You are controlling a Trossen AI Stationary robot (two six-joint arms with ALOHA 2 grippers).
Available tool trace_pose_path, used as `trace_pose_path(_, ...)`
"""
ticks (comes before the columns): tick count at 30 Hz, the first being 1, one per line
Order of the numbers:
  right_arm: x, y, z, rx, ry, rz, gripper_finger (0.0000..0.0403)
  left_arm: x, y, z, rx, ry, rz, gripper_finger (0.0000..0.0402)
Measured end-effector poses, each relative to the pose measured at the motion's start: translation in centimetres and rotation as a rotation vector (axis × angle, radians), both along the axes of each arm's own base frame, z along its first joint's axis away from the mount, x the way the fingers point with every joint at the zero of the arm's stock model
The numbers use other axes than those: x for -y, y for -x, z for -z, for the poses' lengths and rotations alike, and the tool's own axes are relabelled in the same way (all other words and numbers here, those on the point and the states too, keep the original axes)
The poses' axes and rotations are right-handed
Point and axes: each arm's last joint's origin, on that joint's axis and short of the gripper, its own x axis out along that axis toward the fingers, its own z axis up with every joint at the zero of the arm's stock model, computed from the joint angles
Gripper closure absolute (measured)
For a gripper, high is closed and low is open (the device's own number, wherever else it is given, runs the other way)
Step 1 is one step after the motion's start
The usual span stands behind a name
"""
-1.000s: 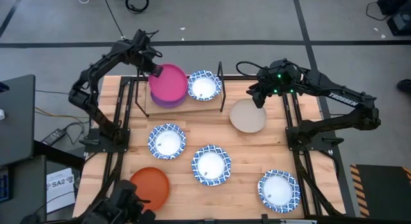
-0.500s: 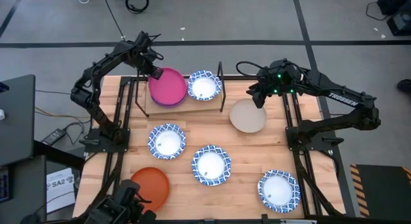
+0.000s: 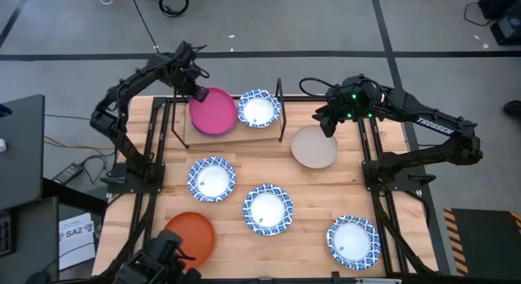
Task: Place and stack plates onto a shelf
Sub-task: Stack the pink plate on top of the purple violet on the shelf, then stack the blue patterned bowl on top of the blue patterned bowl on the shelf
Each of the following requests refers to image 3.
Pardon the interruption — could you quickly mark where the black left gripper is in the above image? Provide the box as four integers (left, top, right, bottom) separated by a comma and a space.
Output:
174, 62, 212, 103

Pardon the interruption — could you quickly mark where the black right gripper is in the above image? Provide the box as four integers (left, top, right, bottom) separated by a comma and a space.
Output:
311, 102, 360, 139

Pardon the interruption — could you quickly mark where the pink plastic plate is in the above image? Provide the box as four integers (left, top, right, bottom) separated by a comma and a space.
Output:
188, 86, 239, 138

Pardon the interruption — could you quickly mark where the beige plastic plate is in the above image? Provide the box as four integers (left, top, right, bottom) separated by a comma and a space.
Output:
289, 125, 339, 170

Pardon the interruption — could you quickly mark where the orange plastic plate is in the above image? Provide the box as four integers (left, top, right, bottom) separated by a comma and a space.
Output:
164, 212, 216, 273

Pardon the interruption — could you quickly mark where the black power adapter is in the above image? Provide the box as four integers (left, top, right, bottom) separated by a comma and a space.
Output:
51, 162, 85, 186

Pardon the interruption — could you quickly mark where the person's shoe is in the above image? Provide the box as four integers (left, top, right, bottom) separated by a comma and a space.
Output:
502, 99, 521, 118

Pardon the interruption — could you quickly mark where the black mat with hazard stripes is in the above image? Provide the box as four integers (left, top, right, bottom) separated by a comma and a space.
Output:
443, 208, 521, 277

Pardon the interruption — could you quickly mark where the white printed paper sheet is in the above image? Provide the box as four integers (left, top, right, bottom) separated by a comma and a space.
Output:
59, 212, 98, 272

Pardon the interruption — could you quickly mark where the black equipment box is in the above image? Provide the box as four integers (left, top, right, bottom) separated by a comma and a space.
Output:
478, 0, 521, 20
490, 15, 521, 47

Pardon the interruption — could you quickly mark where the grey cabinet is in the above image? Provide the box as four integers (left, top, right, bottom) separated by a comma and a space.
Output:
0, 196, 60, 284

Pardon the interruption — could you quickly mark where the black panel with blue buttons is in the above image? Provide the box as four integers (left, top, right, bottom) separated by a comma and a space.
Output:
0, 210, 17, 257

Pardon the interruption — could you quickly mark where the black wire dish rack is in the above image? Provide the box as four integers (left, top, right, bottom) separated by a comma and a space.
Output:
169, 76, 288, 150

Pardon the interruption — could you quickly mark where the long black cable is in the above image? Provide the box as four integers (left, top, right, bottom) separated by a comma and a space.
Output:
129, 0, 161, 54

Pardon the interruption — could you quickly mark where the coiled black cable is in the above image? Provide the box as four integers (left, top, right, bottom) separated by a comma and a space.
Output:
157, 0, 190, 18

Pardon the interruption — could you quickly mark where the yellow cable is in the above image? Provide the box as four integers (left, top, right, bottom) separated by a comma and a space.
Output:
43, 133, 117, 151

